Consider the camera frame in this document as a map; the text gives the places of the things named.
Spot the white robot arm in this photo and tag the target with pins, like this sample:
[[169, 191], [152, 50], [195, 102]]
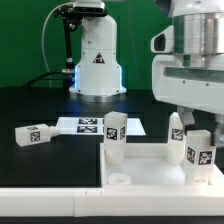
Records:
[[188, 67]]

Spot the white square tabletop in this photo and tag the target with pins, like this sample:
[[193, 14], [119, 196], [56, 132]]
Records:
[[145, 165]]

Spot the white front fence bar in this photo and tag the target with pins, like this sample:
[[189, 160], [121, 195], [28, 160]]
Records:
[[113, 201]]

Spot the white marker sheet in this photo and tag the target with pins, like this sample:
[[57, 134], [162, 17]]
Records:
[[94, 126]]

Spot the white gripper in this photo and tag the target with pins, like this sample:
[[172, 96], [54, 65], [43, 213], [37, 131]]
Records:
[[200, 89]]

